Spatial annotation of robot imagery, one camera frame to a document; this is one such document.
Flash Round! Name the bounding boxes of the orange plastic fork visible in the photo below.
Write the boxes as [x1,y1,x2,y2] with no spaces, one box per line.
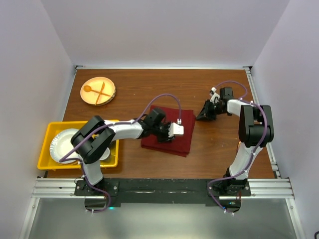
[95,82,105,105]

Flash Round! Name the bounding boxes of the grey white mug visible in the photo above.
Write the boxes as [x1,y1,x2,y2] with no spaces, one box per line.
[99,148,110,161]

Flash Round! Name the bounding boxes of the white paper plate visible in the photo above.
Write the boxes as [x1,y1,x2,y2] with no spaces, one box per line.
[49,128,79,164]

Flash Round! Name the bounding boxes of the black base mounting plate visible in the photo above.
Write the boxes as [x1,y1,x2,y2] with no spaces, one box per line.
[74,178,251,209]

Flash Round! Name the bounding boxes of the orange round plate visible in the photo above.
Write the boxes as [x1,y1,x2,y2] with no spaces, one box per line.
[80,77,116,106]

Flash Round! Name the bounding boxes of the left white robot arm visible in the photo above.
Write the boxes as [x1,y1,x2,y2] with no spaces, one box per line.
[70,108,184,195]

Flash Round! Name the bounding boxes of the purple cable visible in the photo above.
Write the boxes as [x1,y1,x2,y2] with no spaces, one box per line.
[58,93,182,214]
[207,80,269,214]

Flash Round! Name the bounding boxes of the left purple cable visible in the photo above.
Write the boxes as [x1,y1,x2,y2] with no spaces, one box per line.
[58,93,182,214]

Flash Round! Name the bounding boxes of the yellow plastic bin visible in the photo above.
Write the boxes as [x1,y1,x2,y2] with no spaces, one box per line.
[37,120,120,170]

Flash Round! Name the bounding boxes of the orange plastic spoon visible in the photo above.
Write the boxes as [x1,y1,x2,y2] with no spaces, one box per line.
[84,85,111,97]

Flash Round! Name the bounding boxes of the dark red cloth napkin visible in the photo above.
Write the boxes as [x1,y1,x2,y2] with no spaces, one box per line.
[141,110,195,157]

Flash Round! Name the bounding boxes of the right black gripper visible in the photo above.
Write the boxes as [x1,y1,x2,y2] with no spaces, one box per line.
[196,100,225,121]

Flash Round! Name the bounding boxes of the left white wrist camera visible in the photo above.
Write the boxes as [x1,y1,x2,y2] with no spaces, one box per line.
[168,119,184,137]

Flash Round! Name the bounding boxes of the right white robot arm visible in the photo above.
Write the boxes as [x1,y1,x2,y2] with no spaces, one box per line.
[196,87,274,196]

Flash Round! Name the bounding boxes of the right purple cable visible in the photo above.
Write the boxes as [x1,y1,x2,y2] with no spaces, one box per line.
[207,80,269,214]

